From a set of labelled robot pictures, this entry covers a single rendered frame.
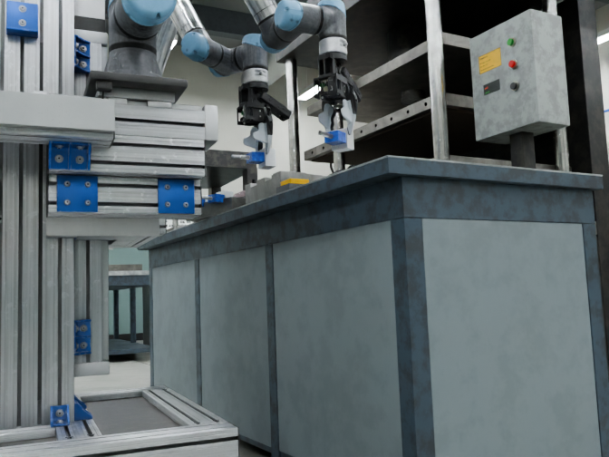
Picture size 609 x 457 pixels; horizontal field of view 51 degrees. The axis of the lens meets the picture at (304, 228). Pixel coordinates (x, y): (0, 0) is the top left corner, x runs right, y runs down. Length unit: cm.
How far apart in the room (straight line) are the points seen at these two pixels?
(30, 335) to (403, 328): 89
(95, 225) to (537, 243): 109
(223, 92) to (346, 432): 876
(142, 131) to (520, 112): 136
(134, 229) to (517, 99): 141
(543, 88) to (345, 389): 130
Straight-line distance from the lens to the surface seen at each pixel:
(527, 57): 243
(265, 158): 190
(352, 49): 355
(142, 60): 165
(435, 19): 265
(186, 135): 161
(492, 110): 250
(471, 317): 150
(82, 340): 177
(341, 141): 169
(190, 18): 200
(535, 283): 166
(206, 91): 1003
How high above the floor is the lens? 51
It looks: 6 degrees up
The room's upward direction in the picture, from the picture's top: 2 degrees counter-clockwise
